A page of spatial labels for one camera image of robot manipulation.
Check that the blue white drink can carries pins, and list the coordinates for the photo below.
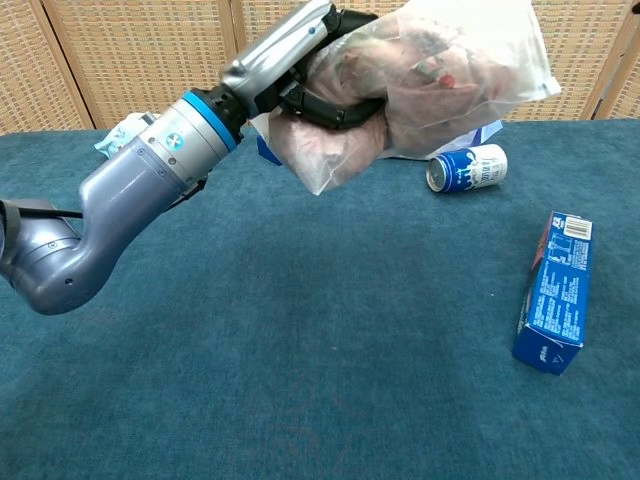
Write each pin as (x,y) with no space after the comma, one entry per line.
(475,170)

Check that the blue cardboard box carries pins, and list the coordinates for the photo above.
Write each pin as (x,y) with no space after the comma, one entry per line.
(560,300)

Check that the translucent white plastic zip bag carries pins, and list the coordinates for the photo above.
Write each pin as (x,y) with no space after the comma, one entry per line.
(525,75)

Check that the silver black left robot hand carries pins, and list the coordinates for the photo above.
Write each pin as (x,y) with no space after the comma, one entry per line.
(272,62)

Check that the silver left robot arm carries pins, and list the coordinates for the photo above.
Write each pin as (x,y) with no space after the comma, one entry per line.
(150,165)

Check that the light blue wet wipes pack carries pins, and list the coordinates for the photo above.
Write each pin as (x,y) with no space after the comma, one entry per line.
(112,142)

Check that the woven wicker folding screen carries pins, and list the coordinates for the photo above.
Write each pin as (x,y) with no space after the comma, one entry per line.
(125,55)

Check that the blue toy building block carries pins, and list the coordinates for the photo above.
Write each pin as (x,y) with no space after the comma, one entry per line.
(263,150)

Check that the teal table cover cloth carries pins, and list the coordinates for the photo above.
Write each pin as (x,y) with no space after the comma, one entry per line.
(320,375)

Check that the white blue tissue package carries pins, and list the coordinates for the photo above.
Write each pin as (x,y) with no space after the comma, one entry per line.
(487,132)

